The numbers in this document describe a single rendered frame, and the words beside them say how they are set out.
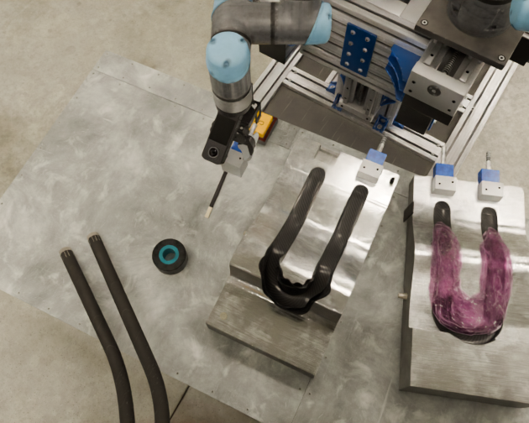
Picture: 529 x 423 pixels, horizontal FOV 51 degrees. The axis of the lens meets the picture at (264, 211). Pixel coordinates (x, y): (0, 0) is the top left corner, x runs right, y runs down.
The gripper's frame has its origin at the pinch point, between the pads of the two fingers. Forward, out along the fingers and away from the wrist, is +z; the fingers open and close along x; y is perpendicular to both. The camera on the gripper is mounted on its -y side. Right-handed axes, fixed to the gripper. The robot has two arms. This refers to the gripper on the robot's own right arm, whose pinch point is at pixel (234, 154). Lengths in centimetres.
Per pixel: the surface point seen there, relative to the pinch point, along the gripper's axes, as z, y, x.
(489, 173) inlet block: 8, 25, -55
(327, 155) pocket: 8.7, 13.4, -18.2
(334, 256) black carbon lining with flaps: 5.1, -10.9, -29.7
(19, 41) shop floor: 95, 54, 145
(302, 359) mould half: 8.9, -33.7, -32.3
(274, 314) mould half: 9.0, -27.4, -22.9
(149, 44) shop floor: 95, 78, 89
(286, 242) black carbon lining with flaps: 4.2, -12.7, -18.9
